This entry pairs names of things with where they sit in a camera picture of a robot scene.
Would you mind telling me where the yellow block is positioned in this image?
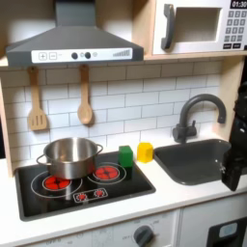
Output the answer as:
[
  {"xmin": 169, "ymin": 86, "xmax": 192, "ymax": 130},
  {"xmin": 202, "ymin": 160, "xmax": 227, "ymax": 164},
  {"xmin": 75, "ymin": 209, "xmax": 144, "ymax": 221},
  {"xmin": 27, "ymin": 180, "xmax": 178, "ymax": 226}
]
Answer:
[{"xmin": 136, "ymin": 142, "xmax": 154, "ymax": 164}]

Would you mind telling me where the green block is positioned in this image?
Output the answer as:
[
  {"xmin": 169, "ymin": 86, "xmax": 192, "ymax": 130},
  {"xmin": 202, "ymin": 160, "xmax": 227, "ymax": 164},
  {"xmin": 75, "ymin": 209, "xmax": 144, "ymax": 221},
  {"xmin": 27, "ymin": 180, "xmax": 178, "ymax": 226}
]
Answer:
[{"xmin": 118, "ymin": 145, "xmax": 134, "ymax": 169}]

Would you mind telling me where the dark grey sink basin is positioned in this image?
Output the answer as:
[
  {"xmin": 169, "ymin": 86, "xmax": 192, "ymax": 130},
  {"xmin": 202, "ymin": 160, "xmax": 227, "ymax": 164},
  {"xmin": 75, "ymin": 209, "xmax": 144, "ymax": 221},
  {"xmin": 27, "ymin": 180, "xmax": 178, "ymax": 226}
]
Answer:
[{"xmin": 153, "ymin": 138, "xmax": 247, "ymax": 186}]

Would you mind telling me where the black dishwasher panel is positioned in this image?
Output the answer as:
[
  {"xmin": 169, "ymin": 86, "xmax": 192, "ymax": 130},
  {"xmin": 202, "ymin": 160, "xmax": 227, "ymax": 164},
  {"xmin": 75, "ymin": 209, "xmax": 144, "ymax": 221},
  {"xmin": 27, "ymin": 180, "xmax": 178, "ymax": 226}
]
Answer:
[{"xmin": 206, "ymin": 216, "xmax": 247, "ymax": 247}]

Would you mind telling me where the dark grey tap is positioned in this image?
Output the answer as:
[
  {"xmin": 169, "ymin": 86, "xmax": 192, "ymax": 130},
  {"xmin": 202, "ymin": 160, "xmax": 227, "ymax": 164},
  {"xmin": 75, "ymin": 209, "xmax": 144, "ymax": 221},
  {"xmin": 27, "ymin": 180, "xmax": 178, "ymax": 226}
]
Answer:
[{"xmin": 172, "ymin": 93, "xmax": 228, "ymax": 145}]

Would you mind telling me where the grey oven knob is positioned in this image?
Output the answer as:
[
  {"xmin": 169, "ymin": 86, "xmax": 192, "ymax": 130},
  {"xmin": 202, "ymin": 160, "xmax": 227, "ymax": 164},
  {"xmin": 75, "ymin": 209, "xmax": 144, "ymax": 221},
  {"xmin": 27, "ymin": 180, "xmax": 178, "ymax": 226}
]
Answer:
[{"xmin": 133, "ymin": 225, "xmax": 154, "ymax": 247}]

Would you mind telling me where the white toy microwave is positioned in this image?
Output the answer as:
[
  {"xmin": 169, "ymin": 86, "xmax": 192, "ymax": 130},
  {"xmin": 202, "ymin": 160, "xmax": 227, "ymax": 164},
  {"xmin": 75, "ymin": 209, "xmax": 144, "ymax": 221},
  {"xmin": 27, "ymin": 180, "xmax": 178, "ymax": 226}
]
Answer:
[{"xmin": 151, "ymin": 0, "xmax": 247, "ymax": 56}]

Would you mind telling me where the black stove top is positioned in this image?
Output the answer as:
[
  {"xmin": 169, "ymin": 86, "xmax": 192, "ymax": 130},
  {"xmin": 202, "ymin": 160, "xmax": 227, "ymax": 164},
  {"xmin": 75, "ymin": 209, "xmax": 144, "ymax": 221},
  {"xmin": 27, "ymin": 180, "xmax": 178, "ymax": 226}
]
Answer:
[{"xmin": 14, "ymin": 151, "xmax": 157, "ymax": 222}]

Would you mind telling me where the steel pot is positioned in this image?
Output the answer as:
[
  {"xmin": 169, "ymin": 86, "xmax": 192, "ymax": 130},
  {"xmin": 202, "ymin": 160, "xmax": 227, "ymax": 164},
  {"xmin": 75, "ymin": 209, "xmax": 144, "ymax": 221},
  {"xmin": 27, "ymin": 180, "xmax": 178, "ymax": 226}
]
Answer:
[{"xmin": 36, "ymin": 137, "xmax": 104, "ymax": 180}]

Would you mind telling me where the wooden spoon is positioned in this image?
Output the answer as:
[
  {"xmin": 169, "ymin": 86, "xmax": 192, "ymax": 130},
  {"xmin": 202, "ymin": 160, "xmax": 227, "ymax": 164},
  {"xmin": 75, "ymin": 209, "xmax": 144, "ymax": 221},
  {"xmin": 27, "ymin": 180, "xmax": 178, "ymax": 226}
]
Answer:
[{"xmin": 76, "ymin": 64, "xmax": 95, "ymax": 125}]

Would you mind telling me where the grey range hood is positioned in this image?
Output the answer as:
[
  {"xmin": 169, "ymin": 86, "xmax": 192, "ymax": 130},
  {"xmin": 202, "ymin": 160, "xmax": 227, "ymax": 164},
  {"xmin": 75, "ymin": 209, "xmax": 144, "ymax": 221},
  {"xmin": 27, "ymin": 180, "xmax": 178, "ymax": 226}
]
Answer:
[{"xmin": 5, "ymin": 0, "xmax": 145, "ymax": 69}]

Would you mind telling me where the wooden slotted spatula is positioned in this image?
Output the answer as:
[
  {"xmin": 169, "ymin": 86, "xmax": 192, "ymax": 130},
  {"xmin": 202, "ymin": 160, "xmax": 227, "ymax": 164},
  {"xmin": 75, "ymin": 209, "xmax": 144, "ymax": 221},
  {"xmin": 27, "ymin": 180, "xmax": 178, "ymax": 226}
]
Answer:
[{"xmin": 26, "ymin": 66, "xmax": 49, "ymax": 132}]

